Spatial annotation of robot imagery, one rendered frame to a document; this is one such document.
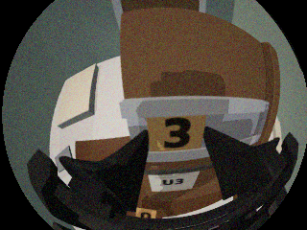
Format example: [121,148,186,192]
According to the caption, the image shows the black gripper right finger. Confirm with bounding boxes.
[203,126,280,200]

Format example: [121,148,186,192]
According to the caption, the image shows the brown square tile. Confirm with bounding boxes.
[135,207,157,219]
[147,115,207,150]

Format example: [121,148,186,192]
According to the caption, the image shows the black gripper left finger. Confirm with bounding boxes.
[59,130,150,212]

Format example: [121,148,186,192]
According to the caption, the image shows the white paper ticket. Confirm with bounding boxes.
[149,170,200,192]

